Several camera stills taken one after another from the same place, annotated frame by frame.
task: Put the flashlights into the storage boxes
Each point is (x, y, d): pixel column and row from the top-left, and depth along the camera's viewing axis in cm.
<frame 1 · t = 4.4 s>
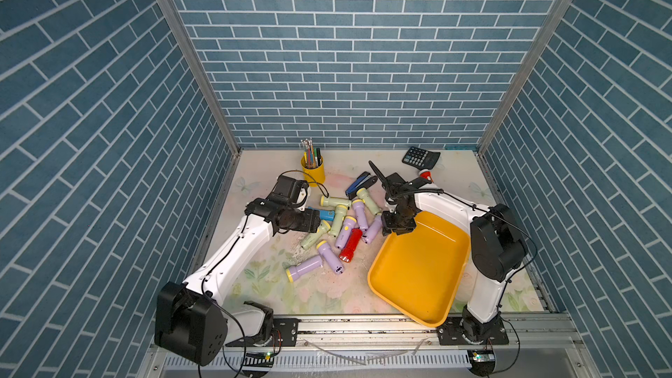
left hand: (316, 221, 82), fingers open
right hand: (390, 233, 90), fingers open
red flashlight with white logo: (426, 175, 110), point 4 cm above the table
black desk calculator: (421, 158, 118), point 3 cm above the table
yellow plastic storage tray: (423, 269, 87), on the table
yellow pen holder cup: (313, 176, 105), point 8 cm above the table
pens in cup: (311, 157, 104), point 13 cm above the table
blue black stapler: (364, 181, 110), point 2 cm above the table
green flashlight upper right: (369, 202, 101), point 4 cm above the table
purple flashlight upper middle: (359, 206, 101), point 3 cm above the table
purple flashlight right: (373, 229, 93), point 4 cm above the table
green flashlight horizontal top: (332, 201, 101), point 4 cm above the table
green flashlight middle: (339, 213, 98), point 3 cm above the table
purple flashlight centre: (348, 224, 95), point 3 cm above the table
red flashlight centre: (350, 247, 90), point 3 cm above the table
purple flashlight lower: (330, 256, 87), point 3 cm above the table
purple flashlight bottom left: (309, 265, 86), point 3 cm above the table

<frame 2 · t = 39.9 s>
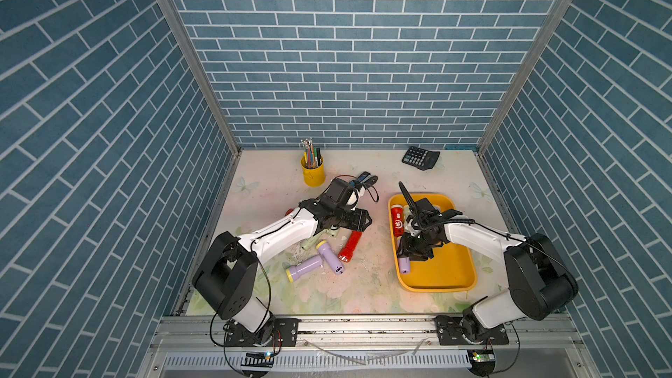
left hand: (372, 222, 83), fingers open
right hand: (402, 256, 87), fingers open
red flashlight with white logo: (397, 214, 98), point 4 cm above the table
yellow plastic storage tray: (451, 268, 88), on the table
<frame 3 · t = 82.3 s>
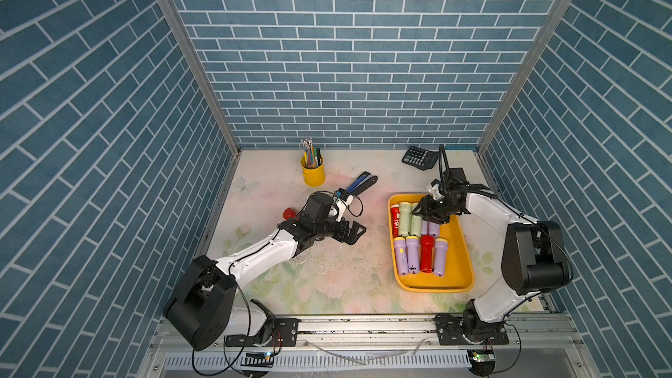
left hand: (361, 227, 82), fingers open
right hand: (420, 214, 92), fingers open
red flashlight centre: (427, 248, 89), point 4 cm above the table
purple flashlight lower: (412, 255, 88), point 3 cm above the table
purple flashlight bottom left: (440, 256, 87), point 4 cm above the table
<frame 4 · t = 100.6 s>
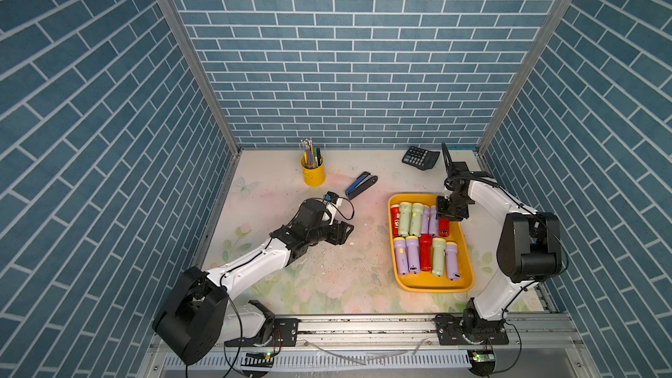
left hand: (352, 227, 83), fingers open
right hand: (444, 217, 93), fingers open
purple flashlight bottom left: (451, 255, 88), point 4 cm above the table
